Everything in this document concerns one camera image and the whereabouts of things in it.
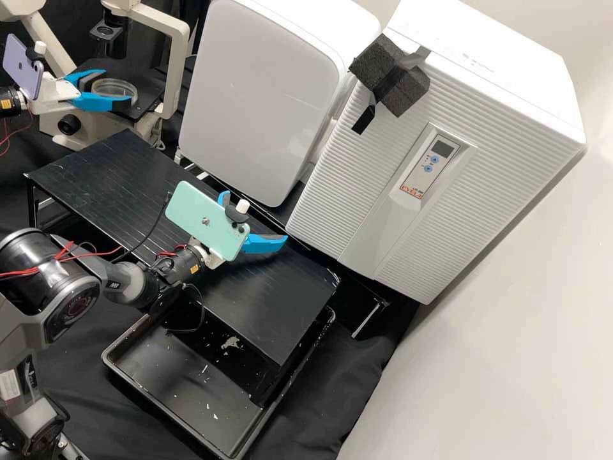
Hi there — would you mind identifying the black tray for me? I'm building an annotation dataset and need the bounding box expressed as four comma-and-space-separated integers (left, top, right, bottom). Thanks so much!
101, 306, 336, 460

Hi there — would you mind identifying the white box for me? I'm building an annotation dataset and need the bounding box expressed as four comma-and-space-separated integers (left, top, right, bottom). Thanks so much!
178, 0, 382, 208

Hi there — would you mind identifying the black cable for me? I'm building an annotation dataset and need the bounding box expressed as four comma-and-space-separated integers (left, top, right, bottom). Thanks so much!
112, 190, 173, 265
162, 282, 207, 334

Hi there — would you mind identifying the right wrist camera phone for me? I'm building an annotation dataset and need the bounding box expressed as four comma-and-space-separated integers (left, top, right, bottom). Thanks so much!
165, 181, 254, 263

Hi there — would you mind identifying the incubator door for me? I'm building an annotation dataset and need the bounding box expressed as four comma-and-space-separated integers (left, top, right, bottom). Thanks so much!
285, 21, 588, 307

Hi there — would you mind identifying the cream microscope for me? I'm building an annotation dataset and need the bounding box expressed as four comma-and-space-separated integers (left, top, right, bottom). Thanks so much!
0, 0, 193, 150

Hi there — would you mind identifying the black platform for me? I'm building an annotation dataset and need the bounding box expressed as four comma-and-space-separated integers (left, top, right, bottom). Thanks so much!
24, 130, 342, 372
174, 148, 390, 340

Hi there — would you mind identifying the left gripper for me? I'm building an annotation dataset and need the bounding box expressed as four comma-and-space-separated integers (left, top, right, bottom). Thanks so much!
31, 69, 138, 116

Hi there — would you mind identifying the petri dish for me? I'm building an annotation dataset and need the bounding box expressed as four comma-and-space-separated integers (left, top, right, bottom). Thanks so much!
91, 77, 140, 104

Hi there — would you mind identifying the left wrist camera phone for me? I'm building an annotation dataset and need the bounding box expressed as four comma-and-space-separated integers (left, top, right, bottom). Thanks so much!
2, 33, 49, 104

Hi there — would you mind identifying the wrist camera phone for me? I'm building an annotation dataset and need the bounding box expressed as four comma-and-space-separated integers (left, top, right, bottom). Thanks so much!
2, 33, 49, 104
165, 181, 254, 263

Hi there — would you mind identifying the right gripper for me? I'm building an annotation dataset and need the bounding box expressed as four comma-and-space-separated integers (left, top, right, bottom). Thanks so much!
200, 190, 289, 269

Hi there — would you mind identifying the white incubator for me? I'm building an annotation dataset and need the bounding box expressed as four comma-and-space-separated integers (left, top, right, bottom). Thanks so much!
381, 0, 588, 141

